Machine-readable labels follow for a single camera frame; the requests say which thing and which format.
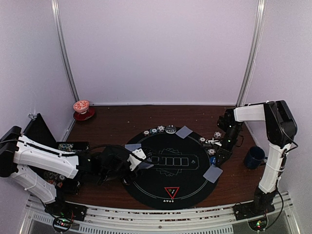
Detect blue white chip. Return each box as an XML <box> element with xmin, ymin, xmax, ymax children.
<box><xmin>157</xmin><ymin>125</ymin><xmax>165</xmax><ymax>133</ymax></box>
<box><xmin>207</xmin><ymin>148</ymin><xmax>216</xmax><ymax>156</ymax></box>

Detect playing card seat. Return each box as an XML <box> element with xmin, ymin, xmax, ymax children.
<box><xmin>175</xmin><ymin>126</ymin><xmax>193</xmax><ymax>139</ymax></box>
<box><xmin>124</xmin><ymin>144</ymin><xmax>141</xmax><ymax>152</ymax></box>

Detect blue playing card deck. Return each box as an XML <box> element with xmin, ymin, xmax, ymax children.
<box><xmin>137</xmin><ymin>162</ymin><xmax>154</xmax><ymax>170</ymax></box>

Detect playing card top seat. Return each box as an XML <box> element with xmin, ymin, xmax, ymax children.
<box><xmin>175</xmin><ymin>126</ymin><xmax>193</xmax><ymax>139</ymax></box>

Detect green chip top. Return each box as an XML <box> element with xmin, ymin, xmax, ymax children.
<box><xmin>150</xmin><ymin>128</ymin><xmax>158</xmax><ymax>135</ymax></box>

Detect clear acrylic dealer button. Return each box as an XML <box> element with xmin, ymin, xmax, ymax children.
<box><xmin>165</xmin><ymin>125</ymin><xmax>176</xmax><ymax>134</ymax></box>

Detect blue white chip top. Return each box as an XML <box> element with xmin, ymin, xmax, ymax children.
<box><xmin>157</xmin><ymin>125</ymin><xmax>165</xmax><ymax>133</ymax></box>

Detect red triangle marker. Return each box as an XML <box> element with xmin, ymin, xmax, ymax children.
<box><xmin>164</xmin><ymin>187</ymin><xmax>180</xmax><ymax>199</ymax></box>

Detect blue round blind button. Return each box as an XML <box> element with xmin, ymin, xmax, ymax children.
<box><xmin>210</xmin><ymin>156</ymin><xmax>216</xmax><ymax>166</ymax></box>

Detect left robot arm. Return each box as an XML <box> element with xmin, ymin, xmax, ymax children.
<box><xmin>0</xmin><ymin>126</ymin><xmax>137</xmax><ymax>216</ymax></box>

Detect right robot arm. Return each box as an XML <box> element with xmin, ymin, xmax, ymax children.
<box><xmin>215</xmin><ymin>100</ymin><xmax>297</xmax><ymax>219</ymax></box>

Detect black white chip stack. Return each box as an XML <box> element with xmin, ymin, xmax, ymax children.
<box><xmin>214</xmin><ymin>131</ymin><xmax>222</xmax><ymax>139</ymax></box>

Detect dark blue mug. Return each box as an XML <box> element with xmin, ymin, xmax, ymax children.
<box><xmin>243</xmin><ymin>146</ymin><xmax>265</xmax><ymax>170</ymax></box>

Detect round black poker mat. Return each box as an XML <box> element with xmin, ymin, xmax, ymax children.
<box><xmin>124</xmin><ymin>132</ymin><xmax>217</xmax><ymax>210</ymax></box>

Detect black poker chip case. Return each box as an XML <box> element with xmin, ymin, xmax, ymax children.
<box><xmin>20</xmin><ymin>113</ymin><xmax>90</xmax><ymax>195</ymax></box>

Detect red patterned bowl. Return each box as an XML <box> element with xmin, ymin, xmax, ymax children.
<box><xmin>73</xmin><ymin>100</ymin><xmax>90</xmax><ymax>114</ymax></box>

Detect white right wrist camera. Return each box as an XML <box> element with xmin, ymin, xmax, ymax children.
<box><xmin>201</xmin><ymin>138</ymin><xmax>222</xmax><ymax>148</ymax></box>

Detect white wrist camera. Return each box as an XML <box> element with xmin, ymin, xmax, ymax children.
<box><xmin>201</xmin><ymin>138</ymin><xmax>222</xmax><ymax>148</ymax></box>
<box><xmin>127</xmin><ymin>149</ymin><xmax>146</xmax><ymax>171</ymax></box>

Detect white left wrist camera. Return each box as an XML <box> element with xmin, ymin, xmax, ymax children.
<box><xmin>127</xmin><ymin>149</ymin><xmax>146</xmax><ymax>171</ymax></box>

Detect front aluminium rail base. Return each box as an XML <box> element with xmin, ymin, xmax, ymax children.
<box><xmin>21</xmin><ymin>191</ymin><xmax>293</xmax><ymax>234</ymax></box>

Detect right aluminium frame post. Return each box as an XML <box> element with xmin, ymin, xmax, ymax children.
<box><xmin>235</xmin><ymin>0</ymin><xmax>267</xmax><ymax>107</ymax></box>

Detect aluminium frame post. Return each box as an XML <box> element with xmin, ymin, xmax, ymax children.
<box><xmin>51</xmin><ymin>0</ymin><xmax>79</xmax><ymax>101</ymax></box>
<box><xmin>235</xmin><ymin>0</ymin><xmax>267</xmax><ymax>107</ymax></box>

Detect left aluminium frame post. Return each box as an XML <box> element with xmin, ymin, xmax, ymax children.
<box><xmin>51</xmin><ymin>0</ymin><xmax>79</xmax><ymax>101</ymax></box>

